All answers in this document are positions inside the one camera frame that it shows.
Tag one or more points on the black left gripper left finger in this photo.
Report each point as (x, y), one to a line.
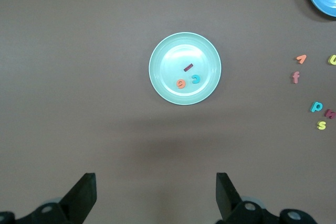
(80, 200)

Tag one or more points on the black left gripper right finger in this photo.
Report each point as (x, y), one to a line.
(227, 197)

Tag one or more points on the orange foam letter e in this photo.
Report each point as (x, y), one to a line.
(181, 87)

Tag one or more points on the teal foam letter c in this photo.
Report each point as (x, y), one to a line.
(199, 78)

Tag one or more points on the dark red foam letter l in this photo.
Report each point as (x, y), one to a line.
(188, 67)

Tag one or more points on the yellow foam letter s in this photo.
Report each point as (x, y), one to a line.
(321, 125)

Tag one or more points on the teal foam letter p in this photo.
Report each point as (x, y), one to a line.
(313, 109)

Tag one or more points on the dark red foam letter n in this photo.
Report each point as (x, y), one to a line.
(326, 113)

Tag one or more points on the pink red foam letter f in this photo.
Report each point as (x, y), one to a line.
(295, 78)

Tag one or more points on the green plate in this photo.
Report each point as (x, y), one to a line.
(170, 58)

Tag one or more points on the orange foam letter v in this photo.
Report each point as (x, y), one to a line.
(303, 58)

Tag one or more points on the yellow foam letter u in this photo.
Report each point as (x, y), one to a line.
(330, 61)

